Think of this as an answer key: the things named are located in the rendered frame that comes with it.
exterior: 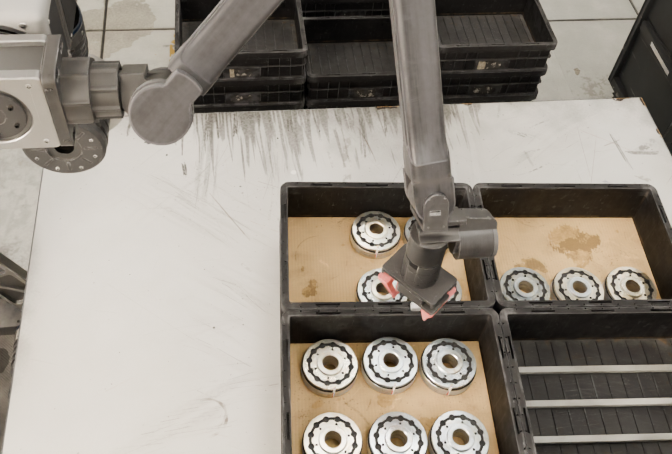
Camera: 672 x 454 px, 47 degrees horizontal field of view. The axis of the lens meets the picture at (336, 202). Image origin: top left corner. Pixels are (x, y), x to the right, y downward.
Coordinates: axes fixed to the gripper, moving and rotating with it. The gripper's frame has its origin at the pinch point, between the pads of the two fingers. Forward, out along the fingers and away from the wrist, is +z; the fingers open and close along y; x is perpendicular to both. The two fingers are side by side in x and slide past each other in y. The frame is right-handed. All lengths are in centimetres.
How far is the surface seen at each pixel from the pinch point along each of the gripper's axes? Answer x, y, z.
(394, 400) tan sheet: 4.7, -3.8, 23.8
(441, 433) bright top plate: 5.1, -14.2, 21.1
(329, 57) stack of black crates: -97, 99, 67
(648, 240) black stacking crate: -60, -22, 21
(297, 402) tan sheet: 17.1, 8.8, 23.6
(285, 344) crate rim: 14.1, 14.8, 13.5
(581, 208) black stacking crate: -57, -7, 21
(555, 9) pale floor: -231, 76, 106
